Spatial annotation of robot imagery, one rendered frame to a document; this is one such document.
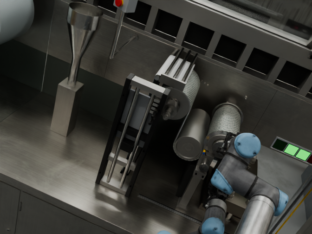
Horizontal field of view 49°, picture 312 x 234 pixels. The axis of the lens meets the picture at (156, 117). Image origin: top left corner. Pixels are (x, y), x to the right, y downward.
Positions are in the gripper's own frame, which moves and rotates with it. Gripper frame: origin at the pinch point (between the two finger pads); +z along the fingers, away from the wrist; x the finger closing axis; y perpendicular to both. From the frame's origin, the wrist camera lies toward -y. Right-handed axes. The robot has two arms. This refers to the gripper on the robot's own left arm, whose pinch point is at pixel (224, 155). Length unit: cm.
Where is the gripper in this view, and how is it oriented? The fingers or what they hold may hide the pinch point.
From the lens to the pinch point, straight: 138.6
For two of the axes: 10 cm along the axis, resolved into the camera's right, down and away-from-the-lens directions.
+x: -9.2, -3.9, 0.7
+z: 0.1, 1.5, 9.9
